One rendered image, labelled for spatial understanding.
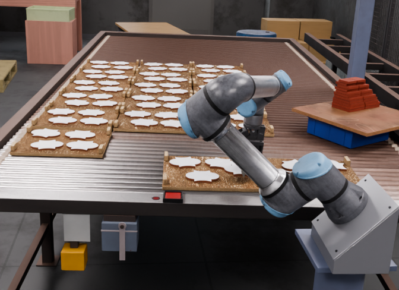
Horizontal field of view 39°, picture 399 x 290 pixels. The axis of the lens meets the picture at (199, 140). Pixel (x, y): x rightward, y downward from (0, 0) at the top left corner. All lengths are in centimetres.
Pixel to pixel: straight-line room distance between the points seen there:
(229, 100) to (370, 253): 65
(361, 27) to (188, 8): 809
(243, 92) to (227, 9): 1039
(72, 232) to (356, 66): 256
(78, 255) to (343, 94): 164
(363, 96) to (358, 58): 101
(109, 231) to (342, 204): 87
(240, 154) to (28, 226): 247
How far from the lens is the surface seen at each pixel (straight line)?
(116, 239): 223
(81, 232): 226
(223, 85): 172
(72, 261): 230
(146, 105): 334
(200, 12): 1199
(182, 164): 244
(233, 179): 234
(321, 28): 1001
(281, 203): 192
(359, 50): 416
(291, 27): 980
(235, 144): 181
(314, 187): 188
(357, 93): 315
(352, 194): 193
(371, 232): 186
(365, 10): 413
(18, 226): 408
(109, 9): 1197
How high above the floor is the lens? 183
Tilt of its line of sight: 19 degrees down
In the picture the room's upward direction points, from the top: 3 degrees clockwise
